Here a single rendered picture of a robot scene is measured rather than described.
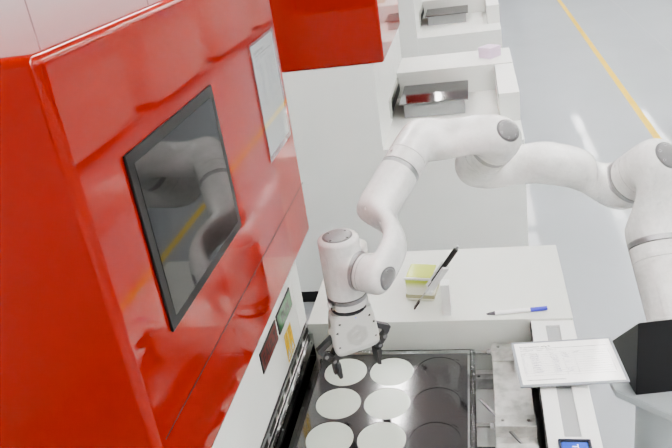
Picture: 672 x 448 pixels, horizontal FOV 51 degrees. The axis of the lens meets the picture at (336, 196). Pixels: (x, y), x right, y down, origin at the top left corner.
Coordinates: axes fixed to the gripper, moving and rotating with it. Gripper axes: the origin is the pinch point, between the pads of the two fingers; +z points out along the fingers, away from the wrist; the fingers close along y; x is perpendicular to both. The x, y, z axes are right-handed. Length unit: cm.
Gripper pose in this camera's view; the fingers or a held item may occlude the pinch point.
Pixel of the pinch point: (358, 364)
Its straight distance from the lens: 156.8
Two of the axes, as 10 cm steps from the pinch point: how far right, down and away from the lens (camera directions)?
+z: 1.4, 9.1, 3.9
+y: 9.2, -2.7, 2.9
